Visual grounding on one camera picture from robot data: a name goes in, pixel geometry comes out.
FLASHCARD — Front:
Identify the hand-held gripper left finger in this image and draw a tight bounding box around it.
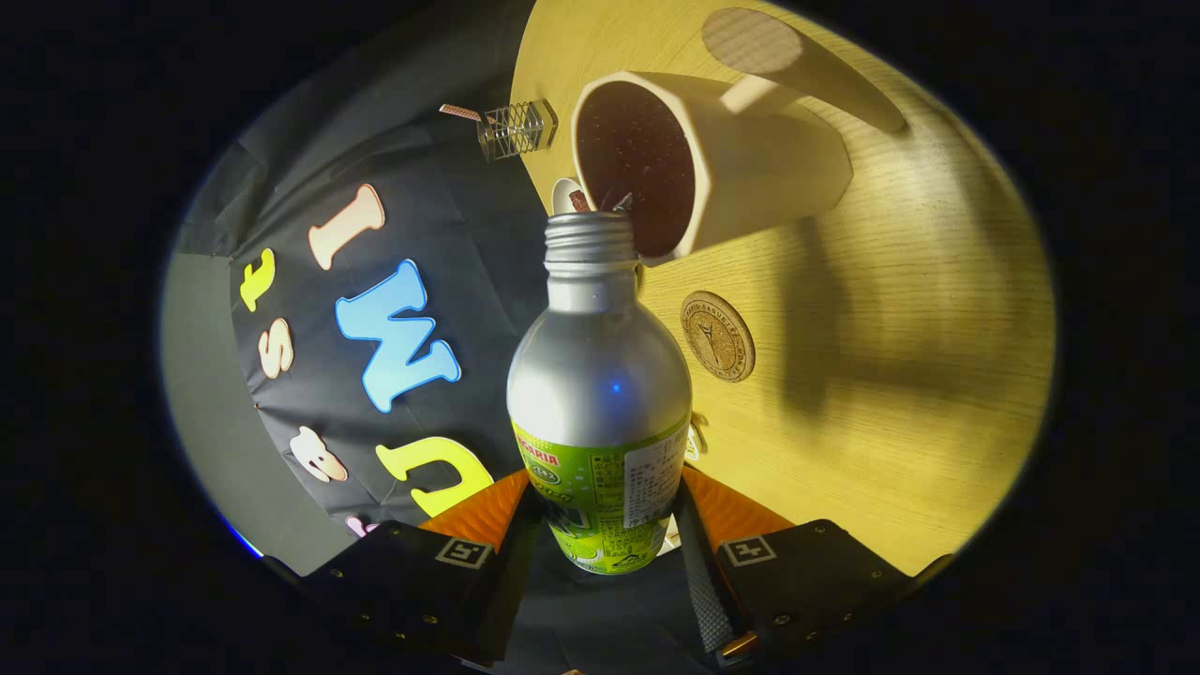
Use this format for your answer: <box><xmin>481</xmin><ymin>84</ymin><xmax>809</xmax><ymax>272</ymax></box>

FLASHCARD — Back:
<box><xmin>262</xmin><ymin>467</ymin><xmax>545</xmax><ymax>668</ymax></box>

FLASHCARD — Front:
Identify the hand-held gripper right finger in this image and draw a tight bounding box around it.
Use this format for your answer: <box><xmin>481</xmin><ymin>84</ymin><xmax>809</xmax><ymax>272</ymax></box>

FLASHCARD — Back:
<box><xmin>675</xmin><ymin>464</ymin><xmax>918</xmax><ymax>668</ymax></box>

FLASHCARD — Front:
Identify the silver bottle with green label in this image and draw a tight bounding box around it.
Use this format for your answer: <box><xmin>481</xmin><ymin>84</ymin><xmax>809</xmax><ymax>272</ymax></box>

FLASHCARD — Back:
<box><xmin>506</xmin><ymin>211</ymin><xmax>693</xmax><ymax>576</ymax></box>

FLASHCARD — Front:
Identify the round cork coaster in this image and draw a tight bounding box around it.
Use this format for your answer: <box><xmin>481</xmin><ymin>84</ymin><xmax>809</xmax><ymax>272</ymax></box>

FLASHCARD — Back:
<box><xmin>680</xmin><ymin>290</ymin><xmax>757</xmax><ymax>383</ymax></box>

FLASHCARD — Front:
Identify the cream cup with wooden handle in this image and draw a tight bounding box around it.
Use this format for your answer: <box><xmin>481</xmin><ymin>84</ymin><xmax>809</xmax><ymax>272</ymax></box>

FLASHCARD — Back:
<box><xmin>571</xmin><ymin>7</ymin><xmax>908</xmax><ymax>268</ymax></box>

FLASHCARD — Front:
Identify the wooden table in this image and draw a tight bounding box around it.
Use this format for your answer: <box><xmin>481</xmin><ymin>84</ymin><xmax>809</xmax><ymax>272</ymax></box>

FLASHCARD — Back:
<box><xmin>511</xmin><ymin>0</ymin><xmax>1058</xmax><ymax>578</ymax></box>

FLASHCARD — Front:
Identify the round white plate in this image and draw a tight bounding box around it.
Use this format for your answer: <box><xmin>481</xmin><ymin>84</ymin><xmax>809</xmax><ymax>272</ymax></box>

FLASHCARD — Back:
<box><xmin>550</xmin><ymin>176</ymin><xmax>610</xmax><ymax>218</ymax></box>

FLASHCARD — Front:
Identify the wire basket holder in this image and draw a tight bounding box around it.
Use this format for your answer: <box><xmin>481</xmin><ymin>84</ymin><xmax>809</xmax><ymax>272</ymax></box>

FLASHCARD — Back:
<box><xmin>476</xmin><ymin>98</ymin><xmax>560</xmax><ymax>162</ymax></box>

